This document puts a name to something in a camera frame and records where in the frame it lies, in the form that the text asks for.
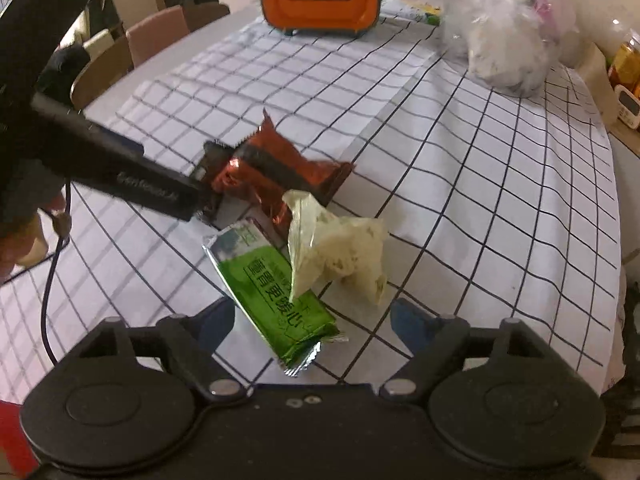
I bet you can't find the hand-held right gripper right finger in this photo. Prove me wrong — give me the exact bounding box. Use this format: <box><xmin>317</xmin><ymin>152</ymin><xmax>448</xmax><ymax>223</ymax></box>
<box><xmin>377</xmin><ymin>297</ymin><xmax>541</xmax><ymax>403</ymax></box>

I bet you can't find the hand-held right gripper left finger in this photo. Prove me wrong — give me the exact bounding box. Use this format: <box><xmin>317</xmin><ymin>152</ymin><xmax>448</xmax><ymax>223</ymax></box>
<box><xmin>97</xmin><ymin>297</ymin><xmax>249</xmax><ymax>403</ymax></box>

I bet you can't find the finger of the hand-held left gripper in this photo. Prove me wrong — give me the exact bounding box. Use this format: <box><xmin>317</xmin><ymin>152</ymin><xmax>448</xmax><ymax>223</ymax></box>
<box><xmin>187</xmin><ymin>152</ymin><xmax>226</xmax><ymax>227</ymax></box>

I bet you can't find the brown foil snack packet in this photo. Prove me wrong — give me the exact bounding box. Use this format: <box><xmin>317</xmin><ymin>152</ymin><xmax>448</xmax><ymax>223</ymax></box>
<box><xmin>204</xmin><ymin>109</ymin><xmax>356</xmax><ymax>200</ymax></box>
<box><xmin>220</xmin><ymin>192</ymin><xmax>296</xmax><ymax>235</ymax></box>

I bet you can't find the person's left hand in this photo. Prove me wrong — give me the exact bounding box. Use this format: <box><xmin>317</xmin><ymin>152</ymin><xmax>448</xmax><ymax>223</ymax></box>
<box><xmin>0</xmin><ymin>194</ymin><xmax>69</xmax><ymax>286</ymax></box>

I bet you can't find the wooden chair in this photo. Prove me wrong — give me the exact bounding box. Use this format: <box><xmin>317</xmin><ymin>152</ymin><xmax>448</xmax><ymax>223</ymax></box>
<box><xmin>70</xmin><ymin>35</ymin><xmax>133</xmax><ymax>111</ymax></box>

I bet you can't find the pale green snack packet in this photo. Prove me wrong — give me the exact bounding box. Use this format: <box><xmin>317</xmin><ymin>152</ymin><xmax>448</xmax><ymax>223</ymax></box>
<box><xmin>281</xmin><ymin>189</ymin><xmax>390</xmax><ymax>307</ymax></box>

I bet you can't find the pink chair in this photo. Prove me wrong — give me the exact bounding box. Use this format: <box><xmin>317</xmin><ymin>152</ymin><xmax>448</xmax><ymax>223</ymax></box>
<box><xmin>125</xmin><ymin>6</ymin><xmax>191</xmax><ymax>68</ymax></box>

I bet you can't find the white checked tablecloth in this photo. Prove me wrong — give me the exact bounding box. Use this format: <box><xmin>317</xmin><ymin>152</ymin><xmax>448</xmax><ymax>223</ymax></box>
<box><xmin>0</xmin><ymin>0</ymin><xmax>628</xmax><ymax>406</ymax></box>

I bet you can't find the brown chair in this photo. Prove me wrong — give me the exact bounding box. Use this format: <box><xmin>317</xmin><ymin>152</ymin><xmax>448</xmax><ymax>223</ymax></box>
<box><xmin>182</xmin><ymin>2</ymin><xmax>231</xmax><ymax>33</ymax></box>

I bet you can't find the white green wipes pack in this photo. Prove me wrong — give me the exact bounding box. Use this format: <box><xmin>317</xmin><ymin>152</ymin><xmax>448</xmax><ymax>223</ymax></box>
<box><xmin>380</xmin><ymin>0</ymin><xmax>446</xmax><ymax>26</ymax></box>

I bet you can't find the clear plastic bag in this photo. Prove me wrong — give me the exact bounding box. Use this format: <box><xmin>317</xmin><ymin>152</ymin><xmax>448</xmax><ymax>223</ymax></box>
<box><xmin>440</xmin><ymin>0</ymin><xmax>583</xmax><ymax>97</ymax></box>

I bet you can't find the white kitchen timer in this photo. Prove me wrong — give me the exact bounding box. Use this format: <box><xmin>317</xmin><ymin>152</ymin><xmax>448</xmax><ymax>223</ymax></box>
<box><xmin>612</xmin><ymin>84</ymin><xmax>640</xmax><ymax>131</ymax></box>

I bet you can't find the yellow drink bottle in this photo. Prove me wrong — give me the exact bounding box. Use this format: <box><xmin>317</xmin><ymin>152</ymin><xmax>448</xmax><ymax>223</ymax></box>
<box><xmin>607</xmin><ymin>35</ymin><xmax>640</xmax><ymax>96</ymax></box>

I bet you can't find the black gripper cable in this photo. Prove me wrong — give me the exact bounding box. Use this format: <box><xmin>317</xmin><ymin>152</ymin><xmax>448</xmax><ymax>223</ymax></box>
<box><xmin>40</xmin><ymin>180</ymin><xmax>74</xmax><ymax>367</ymax></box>

